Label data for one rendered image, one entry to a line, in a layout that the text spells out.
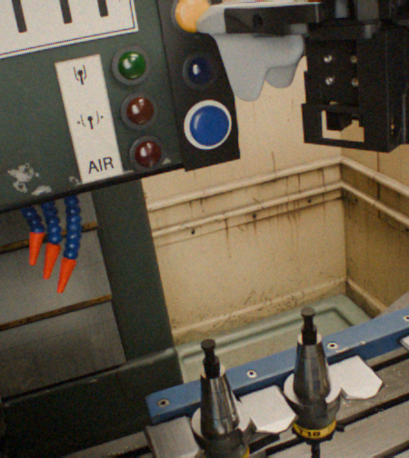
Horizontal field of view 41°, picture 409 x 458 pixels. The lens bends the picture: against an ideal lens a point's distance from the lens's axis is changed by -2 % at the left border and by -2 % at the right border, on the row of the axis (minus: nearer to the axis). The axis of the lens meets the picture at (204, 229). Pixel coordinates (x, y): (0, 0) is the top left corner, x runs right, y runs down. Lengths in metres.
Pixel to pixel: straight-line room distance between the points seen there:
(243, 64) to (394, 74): 0.10
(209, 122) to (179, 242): 1.22
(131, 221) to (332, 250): 0.86
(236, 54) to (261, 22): 0.04
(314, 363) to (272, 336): 1.20
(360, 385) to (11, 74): 0.49
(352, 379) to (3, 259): 0.71
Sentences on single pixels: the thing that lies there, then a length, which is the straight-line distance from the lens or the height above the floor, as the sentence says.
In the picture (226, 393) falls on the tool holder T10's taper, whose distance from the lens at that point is 0.59.
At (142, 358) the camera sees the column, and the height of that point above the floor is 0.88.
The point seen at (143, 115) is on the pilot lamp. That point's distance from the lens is 0.40.
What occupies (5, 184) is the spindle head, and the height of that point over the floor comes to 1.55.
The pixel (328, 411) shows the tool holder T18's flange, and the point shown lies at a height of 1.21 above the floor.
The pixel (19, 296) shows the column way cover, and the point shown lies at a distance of 1.16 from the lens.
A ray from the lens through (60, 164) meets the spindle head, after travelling 0.41.
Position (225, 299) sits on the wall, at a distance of 1.75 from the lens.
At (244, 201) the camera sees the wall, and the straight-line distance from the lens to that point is 1.63.
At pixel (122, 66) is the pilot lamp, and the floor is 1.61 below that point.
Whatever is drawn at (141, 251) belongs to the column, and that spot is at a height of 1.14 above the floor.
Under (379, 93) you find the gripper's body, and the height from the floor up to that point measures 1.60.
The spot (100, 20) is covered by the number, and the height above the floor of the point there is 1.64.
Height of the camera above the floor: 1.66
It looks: 25 degrees down
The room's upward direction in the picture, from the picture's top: 9 degrees counter-clockwise
